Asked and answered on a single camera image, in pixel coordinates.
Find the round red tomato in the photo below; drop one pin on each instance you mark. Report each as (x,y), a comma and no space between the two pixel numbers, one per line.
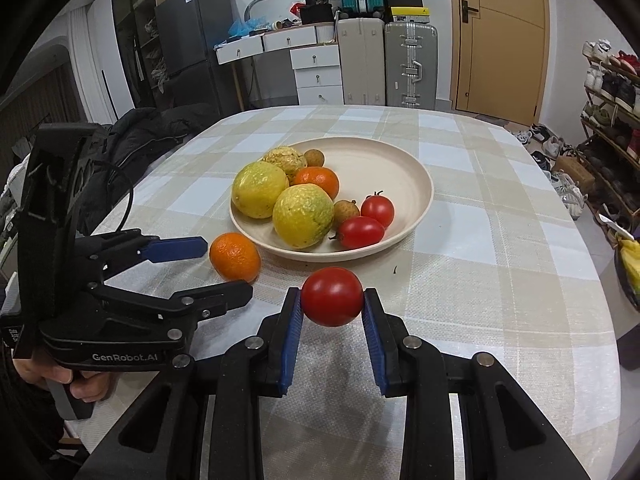
(331,296)
(377,210)

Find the smooth yellow-green passion fruit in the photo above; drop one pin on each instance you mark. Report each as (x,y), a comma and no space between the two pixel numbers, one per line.
(257,190)

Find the oblong red tomato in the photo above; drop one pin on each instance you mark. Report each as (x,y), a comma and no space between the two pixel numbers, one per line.
(361,231)

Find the wooden shoe rack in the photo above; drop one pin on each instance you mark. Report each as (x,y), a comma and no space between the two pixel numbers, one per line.
(612,135)

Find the black bag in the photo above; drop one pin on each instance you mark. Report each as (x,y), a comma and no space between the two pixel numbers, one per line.
(317,2)

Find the black jacket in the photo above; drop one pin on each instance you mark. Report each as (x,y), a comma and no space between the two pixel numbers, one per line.
(135,150)

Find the yellow black shoe box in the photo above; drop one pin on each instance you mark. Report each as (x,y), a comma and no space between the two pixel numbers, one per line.
(409,14)

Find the brown longan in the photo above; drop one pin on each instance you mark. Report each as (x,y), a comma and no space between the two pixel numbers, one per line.
(345,210)
(315,157)

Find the wrinkled green-yellow passion fruit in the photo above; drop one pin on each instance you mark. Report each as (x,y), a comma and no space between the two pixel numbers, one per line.
(285,157)

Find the person's left hand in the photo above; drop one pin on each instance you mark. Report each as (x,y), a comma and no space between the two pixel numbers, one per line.
(87,387)

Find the grey aluminium suitcase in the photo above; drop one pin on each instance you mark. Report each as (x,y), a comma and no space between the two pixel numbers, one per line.
(411,65)

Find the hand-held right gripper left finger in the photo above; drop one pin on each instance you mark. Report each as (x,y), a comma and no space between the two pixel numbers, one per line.
(290,340)

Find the group of assorted shoes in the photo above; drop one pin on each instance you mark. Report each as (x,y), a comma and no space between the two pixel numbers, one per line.
(617,90)

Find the dimpled yellow passion fruit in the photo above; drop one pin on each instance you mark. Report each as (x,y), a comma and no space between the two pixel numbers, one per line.
(302,217)

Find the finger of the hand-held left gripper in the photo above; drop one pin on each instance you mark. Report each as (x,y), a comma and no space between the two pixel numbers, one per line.
(220,297)
(175,248)

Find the beige hard suitcase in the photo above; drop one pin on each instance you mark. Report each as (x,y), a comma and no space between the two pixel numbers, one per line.
(361,60)

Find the blue plastic bag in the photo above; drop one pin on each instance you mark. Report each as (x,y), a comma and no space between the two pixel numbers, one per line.
(245,27)

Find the dark grey refrigerator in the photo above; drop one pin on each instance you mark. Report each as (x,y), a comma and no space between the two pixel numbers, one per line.
(195,45)

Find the white sneaker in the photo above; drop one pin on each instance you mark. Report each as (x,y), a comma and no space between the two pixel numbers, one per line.
(570,192)

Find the cream round plate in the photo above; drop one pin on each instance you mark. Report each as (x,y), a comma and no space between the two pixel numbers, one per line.
(395,170)

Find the white drawer desk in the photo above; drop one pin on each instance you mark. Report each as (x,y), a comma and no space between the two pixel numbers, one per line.
(310,60)

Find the wooden door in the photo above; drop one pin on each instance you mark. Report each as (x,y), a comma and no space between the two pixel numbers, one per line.
(500,35)

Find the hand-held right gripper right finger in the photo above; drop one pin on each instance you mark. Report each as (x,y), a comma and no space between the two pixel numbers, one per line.
(376,345)

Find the orange mandarin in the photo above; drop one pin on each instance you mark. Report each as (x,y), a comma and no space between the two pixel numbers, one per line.
(235,256)
(320,180)

